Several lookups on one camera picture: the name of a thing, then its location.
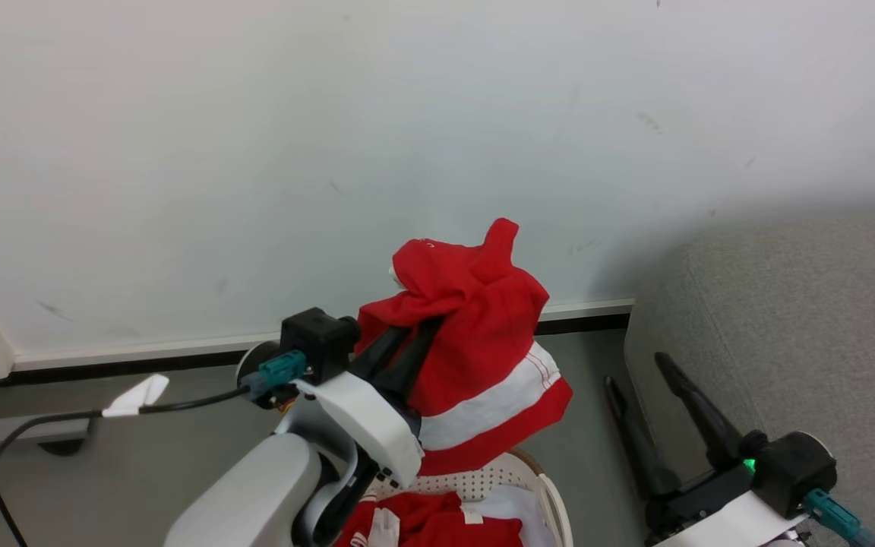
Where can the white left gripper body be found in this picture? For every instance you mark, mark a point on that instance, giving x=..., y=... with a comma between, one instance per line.
x=365, y=422

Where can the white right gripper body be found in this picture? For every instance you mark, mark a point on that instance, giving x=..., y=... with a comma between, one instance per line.
x=718, y=516

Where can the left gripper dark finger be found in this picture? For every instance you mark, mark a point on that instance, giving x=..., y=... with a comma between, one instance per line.
x=380, y=353
x=407, y=368

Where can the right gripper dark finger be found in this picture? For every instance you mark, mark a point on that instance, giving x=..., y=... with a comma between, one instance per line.
x=639, y=441
x=699, y=414

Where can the red clothing with white stripe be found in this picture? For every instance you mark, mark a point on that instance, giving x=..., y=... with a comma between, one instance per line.
x=483, y=319

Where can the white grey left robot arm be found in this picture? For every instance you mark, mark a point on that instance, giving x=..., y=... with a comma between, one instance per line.
x=247, y=494

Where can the white perforated laundry basket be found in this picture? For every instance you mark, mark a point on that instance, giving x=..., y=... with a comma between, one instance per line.
x=483, y=482

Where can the white cloth basket liner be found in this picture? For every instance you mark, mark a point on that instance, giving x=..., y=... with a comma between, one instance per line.
x=517, y=509

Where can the grey fabric sofa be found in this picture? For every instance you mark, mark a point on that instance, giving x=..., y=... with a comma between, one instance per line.
x=802, y=334

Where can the white and black baseboard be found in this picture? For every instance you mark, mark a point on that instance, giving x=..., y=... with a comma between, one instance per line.
x=179, y=351

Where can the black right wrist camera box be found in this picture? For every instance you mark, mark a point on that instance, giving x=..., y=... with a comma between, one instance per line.
x=794, y=471

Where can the grey metal frame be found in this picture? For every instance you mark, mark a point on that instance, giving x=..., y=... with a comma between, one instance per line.
x=35, y=429

